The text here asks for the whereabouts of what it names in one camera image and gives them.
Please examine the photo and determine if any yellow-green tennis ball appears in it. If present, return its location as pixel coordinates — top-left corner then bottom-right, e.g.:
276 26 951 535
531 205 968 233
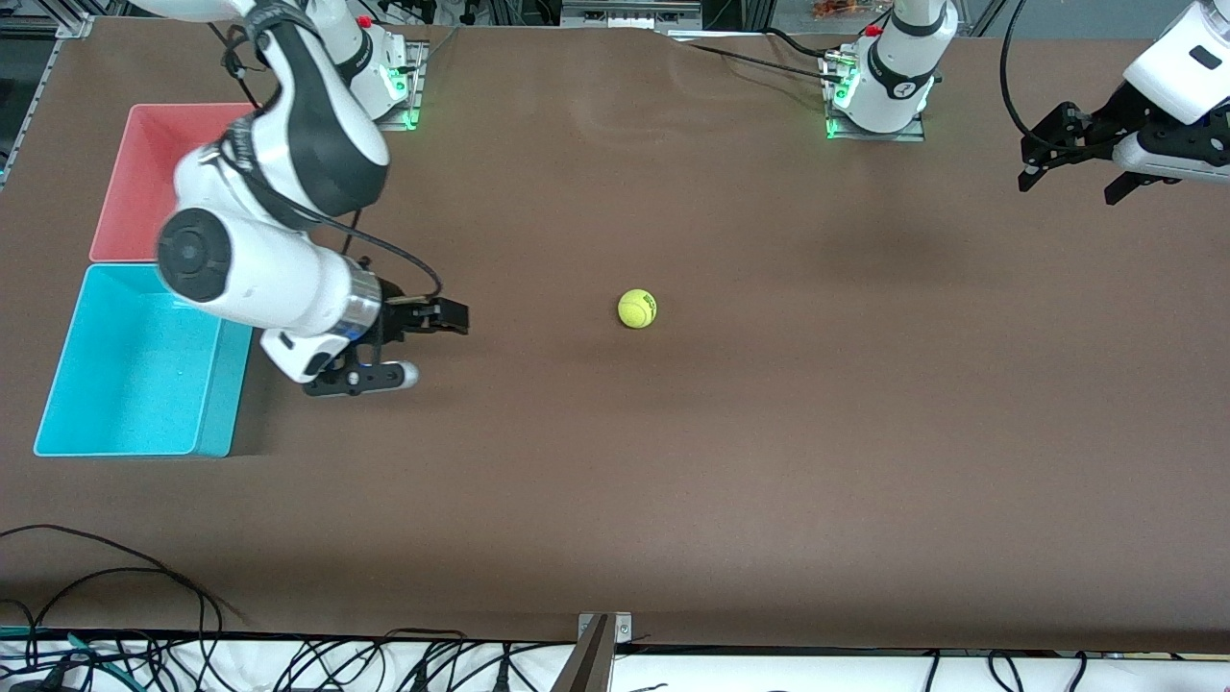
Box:
617 288 658 330

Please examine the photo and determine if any blue plastic bin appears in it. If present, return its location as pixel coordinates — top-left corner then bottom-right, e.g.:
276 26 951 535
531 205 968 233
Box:
34 264 256 458

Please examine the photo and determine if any pink plastic bin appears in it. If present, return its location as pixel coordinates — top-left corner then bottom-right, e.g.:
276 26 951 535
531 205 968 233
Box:
89 103 258 263

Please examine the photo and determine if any grey metal box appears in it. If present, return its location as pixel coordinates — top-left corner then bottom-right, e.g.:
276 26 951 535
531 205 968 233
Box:
560 0 702 30

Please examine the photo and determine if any grey metal bar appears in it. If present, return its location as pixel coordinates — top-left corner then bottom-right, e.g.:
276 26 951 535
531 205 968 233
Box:
550 615 614 692

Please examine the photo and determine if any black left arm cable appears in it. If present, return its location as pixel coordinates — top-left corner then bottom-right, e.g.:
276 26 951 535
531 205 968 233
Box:
1000 0 1125 153

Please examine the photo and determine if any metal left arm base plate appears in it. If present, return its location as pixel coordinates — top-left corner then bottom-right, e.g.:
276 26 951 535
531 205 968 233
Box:
824 53 926 143

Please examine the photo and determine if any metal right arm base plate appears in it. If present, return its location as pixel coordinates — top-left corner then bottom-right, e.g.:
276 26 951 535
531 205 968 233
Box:
370 41 426 132

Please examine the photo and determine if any looped black floor cable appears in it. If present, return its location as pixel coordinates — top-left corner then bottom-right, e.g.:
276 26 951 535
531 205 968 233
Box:
24 567 210 664

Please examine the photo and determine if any short black base cable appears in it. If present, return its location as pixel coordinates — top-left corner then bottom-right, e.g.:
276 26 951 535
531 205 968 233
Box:
764 27 839 59

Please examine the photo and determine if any arched black cable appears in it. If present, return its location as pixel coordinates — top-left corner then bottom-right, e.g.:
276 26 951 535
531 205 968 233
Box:
384 629 468 692

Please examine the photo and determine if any long black base cable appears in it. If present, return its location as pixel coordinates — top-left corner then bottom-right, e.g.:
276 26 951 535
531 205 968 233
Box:
686 42 849 86

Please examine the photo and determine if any long black floor cable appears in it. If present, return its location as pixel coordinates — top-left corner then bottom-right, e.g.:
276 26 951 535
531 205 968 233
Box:
0 524 227 640

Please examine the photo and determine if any small metal table bracket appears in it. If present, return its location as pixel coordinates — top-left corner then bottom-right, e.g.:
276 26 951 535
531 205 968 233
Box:
577 612 633 647

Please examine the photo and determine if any teal cable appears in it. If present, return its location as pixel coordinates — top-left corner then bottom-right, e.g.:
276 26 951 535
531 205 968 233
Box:
0 625 131 679

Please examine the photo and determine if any aluminium frame rail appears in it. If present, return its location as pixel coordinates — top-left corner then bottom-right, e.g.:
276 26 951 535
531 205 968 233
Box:
0 38 62 184

